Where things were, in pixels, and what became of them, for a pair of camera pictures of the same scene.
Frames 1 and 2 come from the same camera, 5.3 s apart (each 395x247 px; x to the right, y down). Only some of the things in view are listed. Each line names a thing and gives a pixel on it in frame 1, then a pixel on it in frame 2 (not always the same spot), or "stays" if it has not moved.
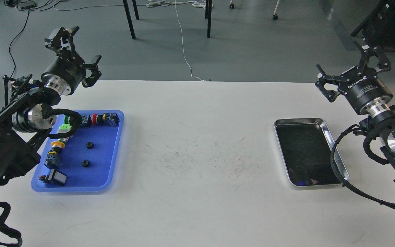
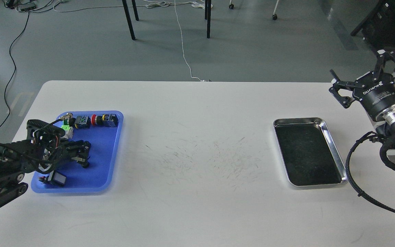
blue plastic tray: (88, 161) stays
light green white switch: (64, 128) stays
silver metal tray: (305, 144) stays
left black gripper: (67, 70) to (51, 154)
